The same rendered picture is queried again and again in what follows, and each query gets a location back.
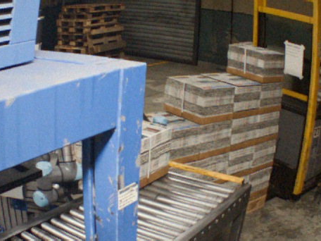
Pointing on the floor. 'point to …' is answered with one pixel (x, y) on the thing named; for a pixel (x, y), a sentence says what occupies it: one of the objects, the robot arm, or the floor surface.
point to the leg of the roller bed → (237, 226)
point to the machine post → (115, 162)
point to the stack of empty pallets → (83, 25)
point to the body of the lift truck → (294, 131)
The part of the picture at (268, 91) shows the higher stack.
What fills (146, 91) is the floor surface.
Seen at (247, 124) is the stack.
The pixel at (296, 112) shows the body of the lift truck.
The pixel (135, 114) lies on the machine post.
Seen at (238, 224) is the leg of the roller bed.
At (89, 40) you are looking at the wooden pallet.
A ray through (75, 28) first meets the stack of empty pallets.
